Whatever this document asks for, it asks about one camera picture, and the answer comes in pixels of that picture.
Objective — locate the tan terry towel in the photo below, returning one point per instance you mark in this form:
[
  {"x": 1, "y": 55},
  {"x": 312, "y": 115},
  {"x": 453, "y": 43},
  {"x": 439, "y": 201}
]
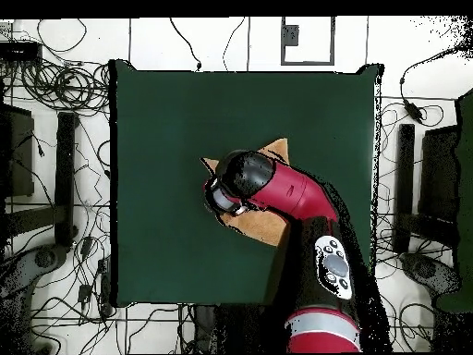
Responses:
[{"x": 262, "y": 227}]

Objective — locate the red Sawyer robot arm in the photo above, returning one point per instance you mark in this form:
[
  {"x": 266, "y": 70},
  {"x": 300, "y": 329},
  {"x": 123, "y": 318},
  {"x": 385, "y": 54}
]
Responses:
[{"x": 288, "y": 188}]

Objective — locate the dark flat panel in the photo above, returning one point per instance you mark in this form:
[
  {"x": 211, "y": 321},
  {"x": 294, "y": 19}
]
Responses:
[
  {"x": 18, "y": 155},
  {"x": 439, "y": 173}
]

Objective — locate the dark green table cloth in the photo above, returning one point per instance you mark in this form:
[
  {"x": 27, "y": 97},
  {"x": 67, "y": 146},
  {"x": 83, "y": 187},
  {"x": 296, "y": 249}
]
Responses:
[{"x": 166, "y": 111}]

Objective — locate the black stand bar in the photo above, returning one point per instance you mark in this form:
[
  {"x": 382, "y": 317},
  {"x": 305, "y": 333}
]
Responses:
[
  {"x": 405, "y": 166},
  {"x": 66, "y": 177}
]

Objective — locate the small grey floor box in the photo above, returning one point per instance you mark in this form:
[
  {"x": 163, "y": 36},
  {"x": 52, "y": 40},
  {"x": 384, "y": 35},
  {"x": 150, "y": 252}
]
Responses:
[{"x": 291, "y": 35}]

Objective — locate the dark swivel chair base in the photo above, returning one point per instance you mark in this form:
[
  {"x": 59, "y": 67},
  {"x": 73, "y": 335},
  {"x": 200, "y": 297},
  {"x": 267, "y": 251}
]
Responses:
[
  {"x": 428, "y": 270},
  {"x": 44, "y": 259}
]

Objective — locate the black electronics box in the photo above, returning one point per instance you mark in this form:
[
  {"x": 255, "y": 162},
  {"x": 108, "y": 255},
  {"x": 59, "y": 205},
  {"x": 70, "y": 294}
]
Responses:
[{"x": 20, "y": 51}]

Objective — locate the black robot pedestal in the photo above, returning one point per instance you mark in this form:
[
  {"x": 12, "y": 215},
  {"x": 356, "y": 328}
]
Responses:
[{"x": 236, "y": 329}]

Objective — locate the grey square floor frame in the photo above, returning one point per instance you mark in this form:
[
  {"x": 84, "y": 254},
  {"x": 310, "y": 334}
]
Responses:
[{"x": 306, "y": 63}]

